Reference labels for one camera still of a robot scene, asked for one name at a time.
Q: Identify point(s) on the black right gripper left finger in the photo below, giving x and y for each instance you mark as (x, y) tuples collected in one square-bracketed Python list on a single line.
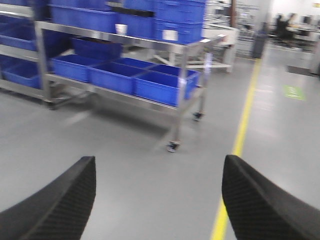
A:
[(58, 211)]

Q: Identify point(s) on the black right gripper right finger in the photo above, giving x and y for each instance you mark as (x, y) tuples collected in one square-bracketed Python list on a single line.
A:
[(258, 209)]

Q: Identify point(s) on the yellow floor line tape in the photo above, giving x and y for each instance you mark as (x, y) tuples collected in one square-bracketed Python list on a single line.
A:
[(219, 227)]

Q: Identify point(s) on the green rectangular floor sticker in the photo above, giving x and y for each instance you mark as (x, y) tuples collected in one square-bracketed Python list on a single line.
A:
[(294, 92)]

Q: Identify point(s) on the lower-shelf left blue bin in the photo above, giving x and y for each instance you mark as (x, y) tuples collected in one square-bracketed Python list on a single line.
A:
[(74, 66)]

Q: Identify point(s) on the lower-shelf blue bin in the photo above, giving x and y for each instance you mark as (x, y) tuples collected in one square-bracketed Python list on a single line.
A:
[(74, 66), (158, 83), (118, 75)]

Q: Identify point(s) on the lower-shelf middle blue bin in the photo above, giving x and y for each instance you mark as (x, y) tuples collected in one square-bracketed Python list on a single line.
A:
[(118, 75)]

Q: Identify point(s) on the lower-shelf right blue bin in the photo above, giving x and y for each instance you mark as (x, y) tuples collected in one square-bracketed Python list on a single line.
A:
[(158, 83)]

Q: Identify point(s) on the stainless steel roller rack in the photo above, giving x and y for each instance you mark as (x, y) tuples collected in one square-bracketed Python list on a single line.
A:
[(186, 51)]

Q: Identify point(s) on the stacked blue crates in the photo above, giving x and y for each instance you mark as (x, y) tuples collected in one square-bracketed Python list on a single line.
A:
[(173, 21)]

